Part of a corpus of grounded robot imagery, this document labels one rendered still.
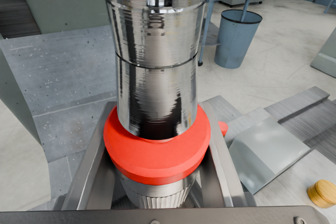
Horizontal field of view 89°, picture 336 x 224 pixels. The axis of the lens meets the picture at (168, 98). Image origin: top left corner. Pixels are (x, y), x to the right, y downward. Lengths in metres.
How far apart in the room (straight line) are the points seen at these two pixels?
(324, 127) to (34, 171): 1.65
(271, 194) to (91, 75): 0.39
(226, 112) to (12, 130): 1.90
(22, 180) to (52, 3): 1.41
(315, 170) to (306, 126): 0.24
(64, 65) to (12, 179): 1.37
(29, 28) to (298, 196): 0.49
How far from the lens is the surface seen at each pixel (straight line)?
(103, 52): 0.43
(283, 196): 0.24
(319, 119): 0.55
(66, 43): 0.43
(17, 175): 1.72
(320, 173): 0.28
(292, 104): 0.55
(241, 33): 2.27
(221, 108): 0.35
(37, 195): 1.56
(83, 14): 0.43
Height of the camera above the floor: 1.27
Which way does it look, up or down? 43 degrees down
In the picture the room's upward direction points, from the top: 2 degrees clockwise
